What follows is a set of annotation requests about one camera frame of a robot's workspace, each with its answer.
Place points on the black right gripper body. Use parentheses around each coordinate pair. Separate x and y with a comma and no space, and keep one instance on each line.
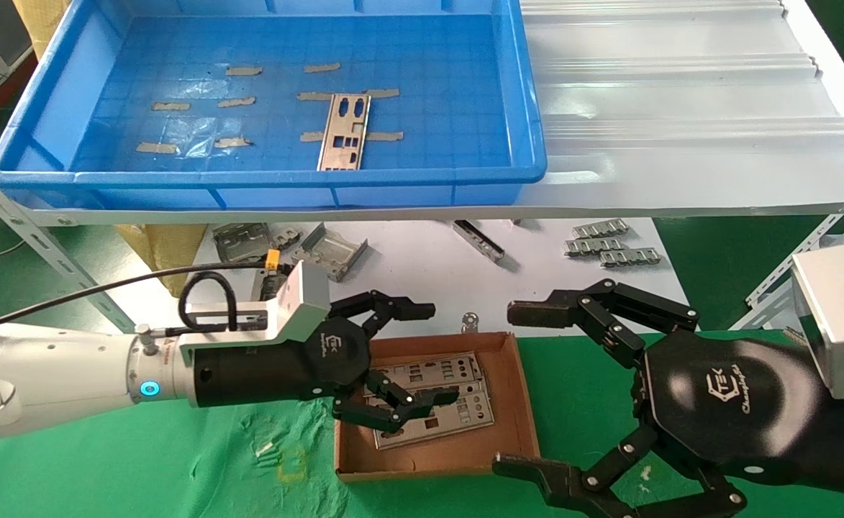
(731,396)

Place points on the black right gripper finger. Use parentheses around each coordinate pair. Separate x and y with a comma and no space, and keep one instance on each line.
(537,473)
(544,313)

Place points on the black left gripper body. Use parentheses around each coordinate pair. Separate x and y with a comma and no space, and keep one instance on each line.
(270,370)

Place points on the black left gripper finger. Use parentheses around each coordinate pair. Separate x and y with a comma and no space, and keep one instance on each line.
(393,410)
(407,311)

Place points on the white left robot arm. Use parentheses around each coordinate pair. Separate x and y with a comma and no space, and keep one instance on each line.
(47,374)

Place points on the shallow brown cardboard box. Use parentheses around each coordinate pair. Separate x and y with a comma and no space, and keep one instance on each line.
(450,460)

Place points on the blue plastic tray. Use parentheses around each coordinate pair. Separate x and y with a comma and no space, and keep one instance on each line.
(429,72)

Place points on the slotted metal strip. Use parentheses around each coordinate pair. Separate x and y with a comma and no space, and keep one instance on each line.
(600,229)
(630,257)
(594,247)

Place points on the green cloth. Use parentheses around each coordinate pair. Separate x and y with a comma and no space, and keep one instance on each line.
(594,388)

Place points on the yellow woven bag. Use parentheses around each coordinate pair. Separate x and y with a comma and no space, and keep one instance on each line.
(166,252)

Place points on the beige tape strip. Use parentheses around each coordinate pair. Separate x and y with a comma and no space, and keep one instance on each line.
(386,136)
(321,67)
(155,148)
(233,142)
(234,103)
(314,96)
(382,93)
(243,71)
(311,137)
(170,106)

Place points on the white corrugated shelf board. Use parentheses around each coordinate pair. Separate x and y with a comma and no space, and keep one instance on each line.
(681,108)

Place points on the tan woven sack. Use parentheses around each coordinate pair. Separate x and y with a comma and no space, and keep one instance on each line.
(40,21)

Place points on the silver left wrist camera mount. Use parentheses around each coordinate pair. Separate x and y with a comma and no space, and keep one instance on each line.
(299,302)

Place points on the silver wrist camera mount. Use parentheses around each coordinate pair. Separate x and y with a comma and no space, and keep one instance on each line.
(842,316)
(299,302)

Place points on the flat grey metal bracket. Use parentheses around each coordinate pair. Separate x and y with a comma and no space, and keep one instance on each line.
(262,284)

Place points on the U-shaped grey metal bracket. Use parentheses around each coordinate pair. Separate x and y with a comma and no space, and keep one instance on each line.
(328,255)

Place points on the narrow metal rail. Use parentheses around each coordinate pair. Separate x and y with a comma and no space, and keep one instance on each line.
(478,241)

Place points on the white slotted shelf post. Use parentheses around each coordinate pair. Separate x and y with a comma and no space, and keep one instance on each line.
(33,241)
(774,284)

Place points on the folded grey metal bracket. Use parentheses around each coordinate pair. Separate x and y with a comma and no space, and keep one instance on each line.
(238,244)

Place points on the small grey metal bracket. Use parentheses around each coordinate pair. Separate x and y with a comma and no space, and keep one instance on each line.
(286,237)

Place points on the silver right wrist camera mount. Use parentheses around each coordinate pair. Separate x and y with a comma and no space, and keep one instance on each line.
(842,316)

